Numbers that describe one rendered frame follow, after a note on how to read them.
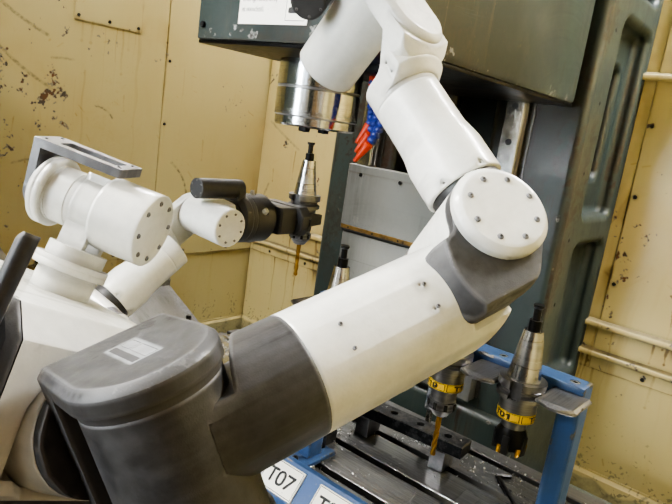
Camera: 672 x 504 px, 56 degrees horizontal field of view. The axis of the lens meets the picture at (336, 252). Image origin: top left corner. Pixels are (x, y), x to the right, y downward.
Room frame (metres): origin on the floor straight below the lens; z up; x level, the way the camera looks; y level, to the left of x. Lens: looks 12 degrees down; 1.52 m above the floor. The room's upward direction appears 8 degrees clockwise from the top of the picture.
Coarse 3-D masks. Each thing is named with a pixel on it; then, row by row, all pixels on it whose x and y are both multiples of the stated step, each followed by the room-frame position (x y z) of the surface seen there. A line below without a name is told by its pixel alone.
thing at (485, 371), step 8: (480, 360) 0.86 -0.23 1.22; (464, 368) 0.82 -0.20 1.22; (472, 368) 0.82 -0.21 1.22; (480, 368) 0.83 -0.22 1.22; (488, 368) 0.83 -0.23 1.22; (496, 368) 0.83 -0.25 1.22; (504, 368) 0.84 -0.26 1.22; (472, 376) 0.80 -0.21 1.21; (480, 376) 0.80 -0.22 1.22; (488, 376) 0.80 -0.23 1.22; (496, 376) 0.80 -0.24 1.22
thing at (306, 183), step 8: (304, 160) 1.22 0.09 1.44; (304, 168) 1.22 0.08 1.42; (312, 168) 1.22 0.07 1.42; (304, 176) 1.21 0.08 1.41; (312, 176) 1.22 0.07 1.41; (296, 184) 1.22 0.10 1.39; (304, 184) 1.21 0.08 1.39; (312, 184) 1.22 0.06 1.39; (296, 192) 1.22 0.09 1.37; (304, 192) 1.21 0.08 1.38; (312, 192) 1.22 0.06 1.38
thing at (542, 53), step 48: (432, 0) 0.91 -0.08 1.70; (480, 0) 1.01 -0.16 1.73; (528, 0) 1.13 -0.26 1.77; (576, 0) 1.30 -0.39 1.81; (240, 48) 1.15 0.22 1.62; (288, 48) 1.02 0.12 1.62; (480, 48) 1.03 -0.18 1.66; (528, 48) 1.16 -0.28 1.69; (576, 48) 1.34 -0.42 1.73; (480, 96) 1.46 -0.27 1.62; (528, 96) 1.27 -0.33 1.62
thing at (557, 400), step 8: (552, 392) 0.78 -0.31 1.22; (560, 392) 0.78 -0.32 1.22; (568, 392) 0.78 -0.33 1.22; (536, 400) 0.75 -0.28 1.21; (544, 400) 0.75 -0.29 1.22; (552, 400) 0.75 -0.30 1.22; (560, 400) 0.75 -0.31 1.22; (568, 400) 0.76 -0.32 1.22; (576, 400) 0.76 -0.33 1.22; (584, 400) 0.76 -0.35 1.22; (552, 408) 0.73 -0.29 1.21; (560, 408) 0.73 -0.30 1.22; (568, 408) 0.73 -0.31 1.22; (576, 408) 0.73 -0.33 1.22; (584, 408) 0.75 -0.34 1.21
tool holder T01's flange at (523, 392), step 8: (504, 376) 0.78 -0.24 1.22; (504, 384) 0.78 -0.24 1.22; (512, 384) 0.77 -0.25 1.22; (520, 384) 0.77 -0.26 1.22; (544, 384) 0.78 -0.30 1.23; (504, 392) 0.78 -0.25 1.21; (512, 392) 0.77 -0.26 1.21; (520, 392) 0.77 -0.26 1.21; (528, 392) 0.76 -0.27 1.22; (536, 392) 0.76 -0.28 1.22; (544, 392) 0.77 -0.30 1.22; (520, 400) 0.76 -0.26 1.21; (528, 400) 0.76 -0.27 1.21
